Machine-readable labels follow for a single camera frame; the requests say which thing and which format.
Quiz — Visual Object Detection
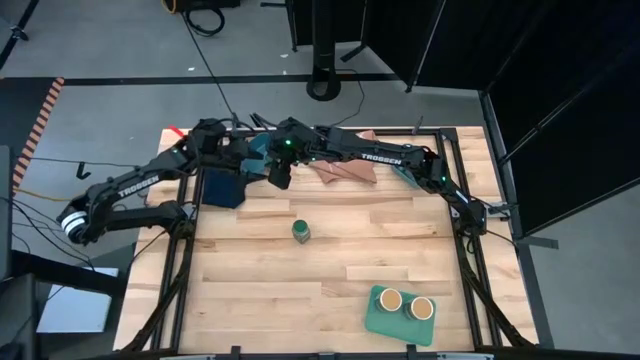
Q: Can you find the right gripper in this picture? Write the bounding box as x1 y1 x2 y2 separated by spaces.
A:
269 117 324 190

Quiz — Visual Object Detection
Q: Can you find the blue-teal plastic bin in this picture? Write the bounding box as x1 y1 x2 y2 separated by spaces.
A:
243 132 275 176

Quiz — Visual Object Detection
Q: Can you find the black metal table frame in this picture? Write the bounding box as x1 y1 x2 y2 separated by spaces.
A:
119 126 539 360

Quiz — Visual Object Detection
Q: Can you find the black partition panel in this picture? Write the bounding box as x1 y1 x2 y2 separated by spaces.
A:
362 0 449 94
409 0 640 94
287 0 371 54
479 29 640 239

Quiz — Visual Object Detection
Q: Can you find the navy blue cloth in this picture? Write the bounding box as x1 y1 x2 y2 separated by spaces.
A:
201 167 248 210

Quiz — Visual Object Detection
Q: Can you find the black side table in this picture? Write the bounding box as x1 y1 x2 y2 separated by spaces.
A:
0 248 126 360

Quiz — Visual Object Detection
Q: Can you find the furikake seasoning jar tan lid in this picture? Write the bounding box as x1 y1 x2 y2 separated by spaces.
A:
375 287 404 314
404 295 435 322

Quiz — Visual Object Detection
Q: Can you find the coiled black cable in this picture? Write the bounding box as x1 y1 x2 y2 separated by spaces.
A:
182 5 227 38

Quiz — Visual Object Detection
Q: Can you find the pink striped cloth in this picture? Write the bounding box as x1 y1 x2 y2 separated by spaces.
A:
310 129 380 185

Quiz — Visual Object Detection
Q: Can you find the green plastic tray lid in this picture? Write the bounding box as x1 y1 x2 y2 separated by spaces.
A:
363 284 438 348

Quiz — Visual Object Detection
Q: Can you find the black tripod leg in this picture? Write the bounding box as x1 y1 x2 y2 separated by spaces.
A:
0 0 40 69

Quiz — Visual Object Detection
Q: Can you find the oregano jar green lid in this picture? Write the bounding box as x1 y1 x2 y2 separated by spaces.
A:
291 218 312 245

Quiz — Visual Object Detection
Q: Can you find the black stand pole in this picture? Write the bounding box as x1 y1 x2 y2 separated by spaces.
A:
305 0 344 102

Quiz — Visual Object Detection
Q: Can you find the long black floor cable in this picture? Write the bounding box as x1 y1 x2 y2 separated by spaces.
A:
180 12 236 121

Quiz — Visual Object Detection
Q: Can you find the black equipment box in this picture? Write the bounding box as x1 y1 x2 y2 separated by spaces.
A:
172 0 241 11

